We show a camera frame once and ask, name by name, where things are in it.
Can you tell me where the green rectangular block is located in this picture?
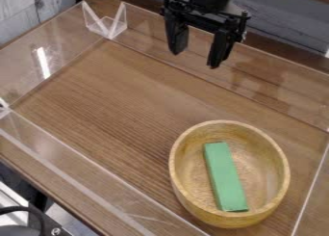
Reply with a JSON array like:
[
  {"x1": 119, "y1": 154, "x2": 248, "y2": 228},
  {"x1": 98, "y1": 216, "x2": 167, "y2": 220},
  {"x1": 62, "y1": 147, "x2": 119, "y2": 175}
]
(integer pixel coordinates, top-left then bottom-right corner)
[{"x1": 204, "y1": 142, "x2": 248, "y2": 212}]

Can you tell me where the clear acrylic corner bracket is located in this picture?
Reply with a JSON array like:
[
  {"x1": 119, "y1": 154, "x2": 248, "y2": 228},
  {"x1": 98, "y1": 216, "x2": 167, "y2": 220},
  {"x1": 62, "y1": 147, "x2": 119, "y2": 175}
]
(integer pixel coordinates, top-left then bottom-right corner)
[{"x1": 82, "y1": 2, "x2": 128, "y2": 39}]

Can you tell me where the black device with screw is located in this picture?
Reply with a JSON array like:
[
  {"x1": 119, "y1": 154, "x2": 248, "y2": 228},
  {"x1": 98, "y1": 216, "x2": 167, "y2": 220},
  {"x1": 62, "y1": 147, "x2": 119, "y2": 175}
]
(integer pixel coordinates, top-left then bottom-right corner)
[{"x1": 27, "y1": 205, "x2": 71, "y2": 236}]

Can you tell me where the brown wooden bowl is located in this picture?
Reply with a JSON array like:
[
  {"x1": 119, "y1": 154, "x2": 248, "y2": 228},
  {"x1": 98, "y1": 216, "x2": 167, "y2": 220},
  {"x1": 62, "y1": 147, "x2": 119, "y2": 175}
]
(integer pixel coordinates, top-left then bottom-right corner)
[{"x1": 168, "y1": 120, "x2": 291, "y2": 228}]

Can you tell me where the black cable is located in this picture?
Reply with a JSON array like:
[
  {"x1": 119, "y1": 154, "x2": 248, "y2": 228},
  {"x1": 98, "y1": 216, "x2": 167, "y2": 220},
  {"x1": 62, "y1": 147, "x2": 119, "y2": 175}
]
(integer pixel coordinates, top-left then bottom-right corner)
[{"x1": 0, "y1": 205, "x2": 48, "y2": 236}]

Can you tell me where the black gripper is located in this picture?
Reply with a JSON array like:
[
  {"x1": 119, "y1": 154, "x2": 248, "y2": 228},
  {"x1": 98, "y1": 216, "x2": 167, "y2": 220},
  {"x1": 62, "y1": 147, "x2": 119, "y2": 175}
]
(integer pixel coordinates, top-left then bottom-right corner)
[{"x1": 162, "y1": 0, "x2": 251, "y2": 68}]

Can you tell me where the clear acrylic tray wall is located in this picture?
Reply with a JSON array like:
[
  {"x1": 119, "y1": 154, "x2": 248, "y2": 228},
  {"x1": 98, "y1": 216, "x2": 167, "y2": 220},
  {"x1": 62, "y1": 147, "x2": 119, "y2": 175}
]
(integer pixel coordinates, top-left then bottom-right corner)
[{"x1": 0, "y1": 99, "x2": 209, "y2": 236}]

